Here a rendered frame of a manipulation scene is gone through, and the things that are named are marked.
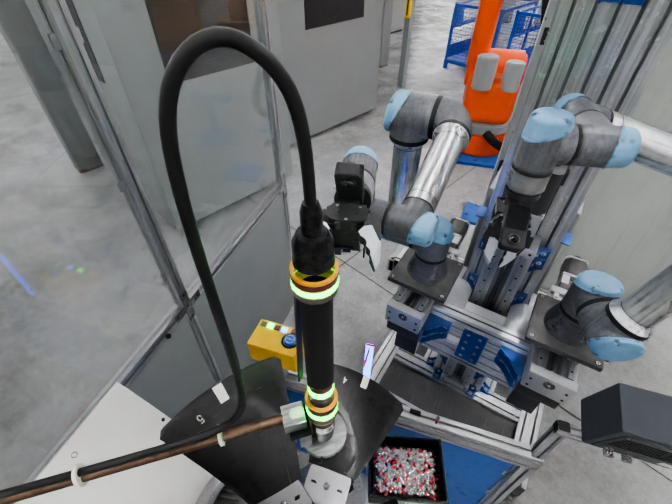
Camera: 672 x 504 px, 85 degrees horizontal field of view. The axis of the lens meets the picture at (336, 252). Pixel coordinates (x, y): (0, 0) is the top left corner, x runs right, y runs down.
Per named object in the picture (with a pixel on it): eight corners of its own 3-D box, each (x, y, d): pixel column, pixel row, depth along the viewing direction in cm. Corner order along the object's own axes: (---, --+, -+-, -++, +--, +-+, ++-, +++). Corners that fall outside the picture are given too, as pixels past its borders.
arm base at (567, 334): (547, 302, 129) (559, 283, 122) (596, 321, 123) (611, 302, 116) (539, 333, 120) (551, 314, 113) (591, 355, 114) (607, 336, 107)
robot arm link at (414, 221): (480, 131, 106) (426, 261, 81) (442, 124, 109) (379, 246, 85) (490, 93, 96) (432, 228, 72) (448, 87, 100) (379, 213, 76)
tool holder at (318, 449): (293, 469, 53) (286, 443, 47) (284, 422, 58) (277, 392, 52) (352, 450, 55) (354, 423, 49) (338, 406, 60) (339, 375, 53)
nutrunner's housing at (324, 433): (314, 456, 57) (289, 222, 26) (309, 431, 60) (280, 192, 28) (339, 449, 58) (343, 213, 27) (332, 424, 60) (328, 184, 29)
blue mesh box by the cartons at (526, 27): (495, 79, 609) (514, 9, 542) (530, 64, 672) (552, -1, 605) (547, 94, 562) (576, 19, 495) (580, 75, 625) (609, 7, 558)
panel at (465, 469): (294, 450, 179) (281, 383, 134) (296, 447, 180) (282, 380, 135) (468, 515, 160) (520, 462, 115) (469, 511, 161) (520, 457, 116)
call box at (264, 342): (251, 361, 120) (246, 342, 113) (265, 336, 127) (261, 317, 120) (296, 375, 116) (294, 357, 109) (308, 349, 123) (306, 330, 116)
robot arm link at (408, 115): (410, 255, 132) (436, 105, 94) (371, 243, 137) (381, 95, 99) (420, 235, 140) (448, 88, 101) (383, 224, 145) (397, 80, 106)
